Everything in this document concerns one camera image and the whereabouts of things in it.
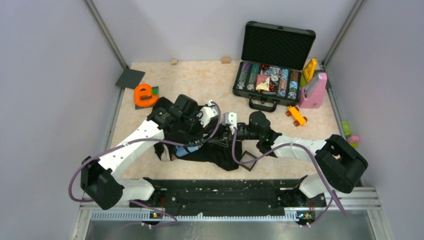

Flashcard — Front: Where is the yellow toy car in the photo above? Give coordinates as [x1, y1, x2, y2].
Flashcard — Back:
[285, 106, 308, 127]

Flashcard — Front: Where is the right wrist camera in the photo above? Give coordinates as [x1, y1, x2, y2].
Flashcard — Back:
[221, 112, 237, 127]

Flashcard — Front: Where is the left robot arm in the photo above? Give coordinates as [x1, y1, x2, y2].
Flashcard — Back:
[76, 94, 221, 210]

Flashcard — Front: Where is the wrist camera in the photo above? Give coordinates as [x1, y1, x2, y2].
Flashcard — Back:
[196, 105, 218, 128]
[221, 112, 237, 127]

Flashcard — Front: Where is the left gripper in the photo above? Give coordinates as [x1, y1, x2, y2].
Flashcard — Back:
[179, 111, 210, 144]

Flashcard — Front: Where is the dark grey lego baseplate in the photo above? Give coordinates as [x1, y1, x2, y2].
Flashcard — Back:
[115, 68, 146, 90]

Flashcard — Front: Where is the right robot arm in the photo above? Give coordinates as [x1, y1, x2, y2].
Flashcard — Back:
[221, 111, 369, 206]

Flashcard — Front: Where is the black poker chip case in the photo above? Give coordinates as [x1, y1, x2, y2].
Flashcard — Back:
[232, 21, 316, 113]

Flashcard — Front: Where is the yellow toy piece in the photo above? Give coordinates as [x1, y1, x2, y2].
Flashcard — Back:
[300, 58, 317, 88]

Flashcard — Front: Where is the lower black square frame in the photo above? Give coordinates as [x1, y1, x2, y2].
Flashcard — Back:
[239, 150, 257, 172]

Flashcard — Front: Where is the black printed t-shirt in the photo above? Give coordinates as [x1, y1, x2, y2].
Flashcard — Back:
[153, 97, 244, 172]

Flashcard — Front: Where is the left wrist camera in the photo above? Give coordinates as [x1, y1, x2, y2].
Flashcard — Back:
[196, 105, 218, 128]

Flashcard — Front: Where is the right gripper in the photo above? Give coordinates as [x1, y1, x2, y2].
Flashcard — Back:
[209, 122, 261, 147]

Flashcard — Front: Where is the small wooden block right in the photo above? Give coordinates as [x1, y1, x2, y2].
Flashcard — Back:
[220, 57, 232, 64]

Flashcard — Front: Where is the green and pink toy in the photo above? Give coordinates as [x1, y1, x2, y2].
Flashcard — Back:
[341, 121, 361, 149]

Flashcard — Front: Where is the pink box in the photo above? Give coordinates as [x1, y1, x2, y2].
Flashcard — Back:
[298, 72, 328, 109]

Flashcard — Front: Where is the orange tape dispenser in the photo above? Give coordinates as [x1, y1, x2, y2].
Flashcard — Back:
[133, 83, 159, 108]

